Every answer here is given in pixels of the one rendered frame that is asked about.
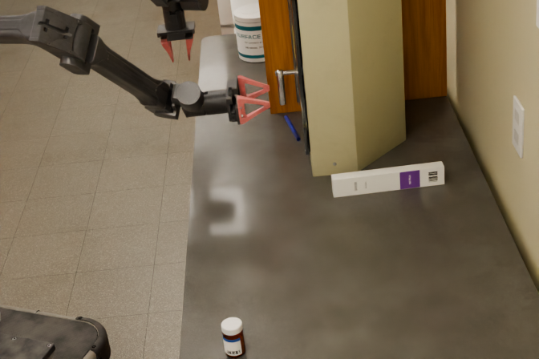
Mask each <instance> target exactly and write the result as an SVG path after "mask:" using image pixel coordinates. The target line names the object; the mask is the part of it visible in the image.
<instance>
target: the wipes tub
mask: <svg viewBox="0 0 539 359"><path fill-rule="evenodd" d="M233 15H234V23H235V29H236V36H237V48H238V54H239V57H240V59H242V60H244V61H246V62H250V63H260V62H264V61H265V56H264V48H263V41H262V32H261V19H260V11H259V3H253V4H248V5H244V6H241V7H239V8H237V9H236V10H235V11H234V12H233Z"/></svg>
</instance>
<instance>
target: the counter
mask: <svg viewBox="0 0 539 359"><path fill-rule="evenodd" d="M237 75H241V76H244V77H246V78H248V79H252V80H254V81H257V82H260V83H264V84H267V78H266V69H265V62H260V63H250V62H246V61H244V60H242V59H240V57H239V54H238V48H237V36H236V34H224V35H216V36H208V37H204V38H202V40H201V57H200V69H199V80H198V86H199V87H200V89H201V92H202V91H203V92H204V93H205V91H216V90H223V89H226V85H227V81H228V80H230V79H235V76H237ZM285 115H288V117H289V119H290V121H291V123H292V124H293V125H294V128H295V130H296V131H297V133H298V135H299V137H300V138H301V139H300V140H299V141H297V140H296V139H295V137H294V134H293V133H292V131H291V130H290V127H289V126H288V124H287V122H286V120H285V119H284V116H285ZM405 120H406V140H405V141H403V142H402V143H401V144H399V145H398V146H396V147H394V148H393V149H391V150H390V151H389V152H387V153H386V154H384V155H383V156H381V157H380V158H378V159H377V160H376V161H374V162H373V163H371V164H369V165H368V166H366V167H365V168H364V169H362V170H361V171H366V170H373V169H380V168H386V167H399V166H406V165H412V164H420V163H432V162H440V161H442V163H443V165H444V184H441V185H434V186H427V187H421V188H408V189H401V190H394V191H387V192H375V193H368V194H361V195H354V196H342V197H335V198H334V195H333V192H332V182H331V175H322V176H315V177H313V173H312V167H311V162H310V152H309V155H306V153H305V147H304V140H303V134H302V122H301V116H300V111H294V112H286V113H278V114H270V108H269V109H267V110H265V111H263V112H262V113H260V114H258V115H256V116H255V117H253V118H252V119H251V120H249V121H248V122H246V123H244V124H240V125H238V124H237V122H232V121H231V122H230V121H229V114H228V113H224V114H217V115H203V116H196V126H195V137H194V149H193V161H192V182H191V194H190V206H189V218H188V239H187V251H186V263H185V275H184V296H183V308H182V320H181V331H180V353H179V359H539V294H538V291H537V289H536V287H535V285H534V283H533V280H532V278H531V276H530V275H529V272H528V269H527V268H526V266H525V263H524V261H523V259H522V257H521V254H520V253H519V251H518V249H517V246H516V244H515V242H514V240H513V237H512V235H511V233H510V231H509V229H508V227H507V224H506V223H505V220H504V218H503V216H502V214H501V211H500V209H499V208H498V206H497V203H496V201H495V199H494V197H493V195H492V192H491V190H490V188H489V186H488V184H487V181H486V179H485V177H484V175H483V173H482V171H481V169H480V166H479V164H478V163H477V161H476V157H475V156H474V154H473V152H472V149H471V147H470V145H469V143H468V141H467V139H466V136H465V134H464V132H463V130H462V128H461V125H460V123H459V121H458V119H457V117H456V114H455V112H454V110H453V109H452V106H451V104H450V102H449V100H448V97H447V96H440V97H432V98H425V99H409V100H405ZM230 317H236V318H239V319H240V320H241V322H242V327H243V333H244V338H245V353H244V354H243V355H242V356H240V357H228V356H227V355H226V354H225V347H224V342H223V336H222V330H221V323H222V321H223V320H225V319H227V318H230Z"/></svg>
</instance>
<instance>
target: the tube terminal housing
mask: <svg viewBox="0 0 539 359"><path fill-rule="evenodd" d="M297 2H298V17H299V27H300V36H301V45H302V63H303V72H304V81H305V91H306V109H307V118H308V127H309V137H310V162H311V167H312V173H313V177H315V176H322V175H333V174H339V173H347V172H353V171H361V170H362V169H364V168H365V167H366V166H368V165H369V164H371V163H373V162H374V161H376V160H377V159H378V158H380V157H381V156H383V155H384V154H386V153H387V152H389V151H390V150H391V149H393V148H394V147H396V146H398V145H399V144H401V143H402V142H403V141H405V140H406V120H405V97H404V73H403V28H402V3H401V0H297Z"/></svg>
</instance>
